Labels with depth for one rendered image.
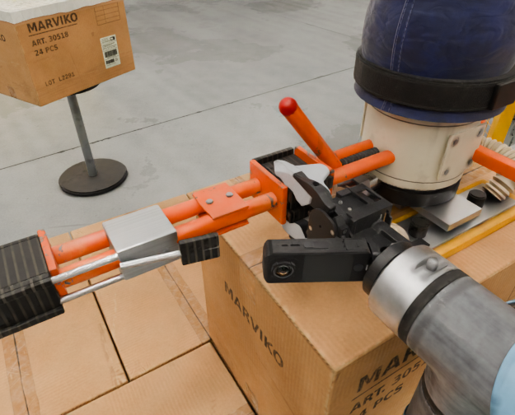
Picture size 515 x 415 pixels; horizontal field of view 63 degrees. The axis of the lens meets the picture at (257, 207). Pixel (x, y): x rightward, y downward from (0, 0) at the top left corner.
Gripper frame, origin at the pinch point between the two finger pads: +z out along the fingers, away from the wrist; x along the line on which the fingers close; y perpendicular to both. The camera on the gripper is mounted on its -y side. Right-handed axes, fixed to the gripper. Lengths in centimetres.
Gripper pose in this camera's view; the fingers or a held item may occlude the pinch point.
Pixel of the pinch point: (274, 189)
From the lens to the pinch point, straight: 57.1
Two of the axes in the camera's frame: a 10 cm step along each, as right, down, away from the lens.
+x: 0.1, -8.0, -6.1
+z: -5.3, -5.2, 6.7
